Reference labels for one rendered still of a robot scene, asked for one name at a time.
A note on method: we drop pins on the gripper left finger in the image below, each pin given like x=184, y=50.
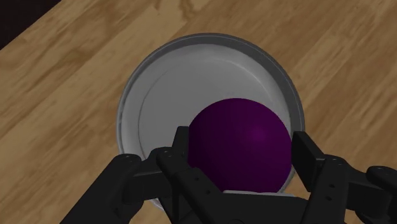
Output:
x=145, y=183

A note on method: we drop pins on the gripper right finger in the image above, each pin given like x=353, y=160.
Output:
x=335, y=183

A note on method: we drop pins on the purple ball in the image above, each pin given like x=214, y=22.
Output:
x=240, y=144

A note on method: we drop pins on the white round bowl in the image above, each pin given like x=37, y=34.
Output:
x=186, y=90

